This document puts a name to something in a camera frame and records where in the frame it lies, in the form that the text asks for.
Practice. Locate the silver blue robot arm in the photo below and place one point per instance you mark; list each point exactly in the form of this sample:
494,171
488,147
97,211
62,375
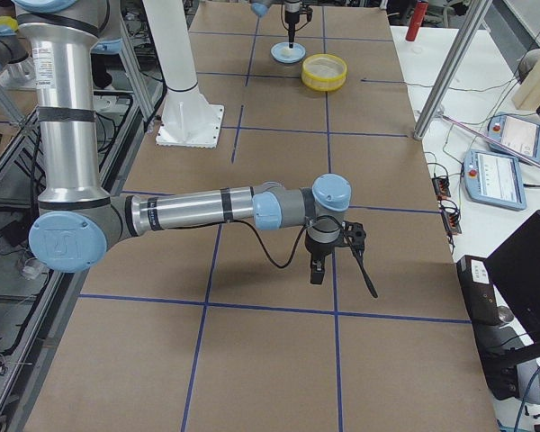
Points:
79,221
261,7

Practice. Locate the yellow rimmed steamer basket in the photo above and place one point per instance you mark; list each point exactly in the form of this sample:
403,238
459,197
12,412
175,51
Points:
324,72

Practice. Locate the far teach pendant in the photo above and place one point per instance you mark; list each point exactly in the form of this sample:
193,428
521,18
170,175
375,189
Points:
516,133

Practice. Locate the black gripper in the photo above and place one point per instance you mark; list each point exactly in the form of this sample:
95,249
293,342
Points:
317,248
292,16

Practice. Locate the near teach pendant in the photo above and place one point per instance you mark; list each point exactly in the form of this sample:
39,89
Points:
494,179

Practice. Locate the black computer box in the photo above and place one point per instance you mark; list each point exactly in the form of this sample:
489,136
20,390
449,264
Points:
478,291

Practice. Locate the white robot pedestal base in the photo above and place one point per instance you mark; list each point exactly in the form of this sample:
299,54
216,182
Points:
187,119

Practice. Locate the light blue plate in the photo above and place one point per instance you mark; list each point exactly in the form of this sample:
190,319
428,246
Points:
276,53

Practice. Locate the white steamed bun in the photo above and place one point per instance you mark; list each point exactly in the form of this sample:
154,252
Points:
287,52

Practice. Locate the aluminium frame post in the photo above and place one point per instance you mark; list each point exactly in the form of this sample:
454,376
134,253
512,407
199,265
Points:
462,41

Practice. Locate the black monitor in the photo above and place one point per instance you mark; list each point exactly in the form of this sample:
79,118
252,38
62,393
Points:
514,268

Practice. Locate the teach pendant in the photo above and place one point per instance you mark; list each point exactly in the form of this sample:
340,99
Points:
516,133
494,179

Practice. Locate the red bottle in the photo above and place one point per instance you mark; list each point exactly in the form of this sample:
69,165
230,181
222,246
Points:
416,20

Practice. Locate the orange connector board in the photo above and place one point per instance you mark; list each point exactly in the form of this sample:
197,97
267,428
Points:
441,185

